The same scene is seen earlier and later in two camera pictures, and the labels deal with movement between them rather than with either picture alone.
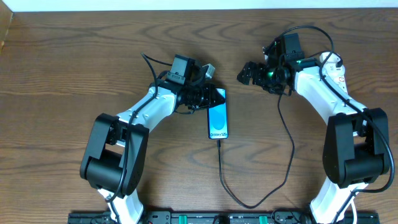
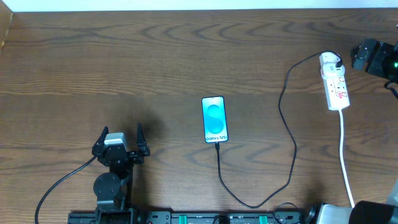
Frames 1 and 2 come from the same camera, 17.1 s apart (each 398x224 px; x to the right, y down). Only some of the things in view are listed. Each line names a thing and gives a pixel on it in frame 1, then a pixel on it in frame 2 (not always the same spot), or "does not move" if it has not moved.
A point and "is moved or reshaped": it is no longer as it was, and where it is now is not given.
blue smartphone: x=217 y=119 is moved or reshaped
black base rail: x=216 y=218 does not move
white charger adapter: x=329 y=65 does not move
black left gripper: x=208 y=96 -> x=119 y=152
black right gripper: x=257 y=73 -> x=374 y=58
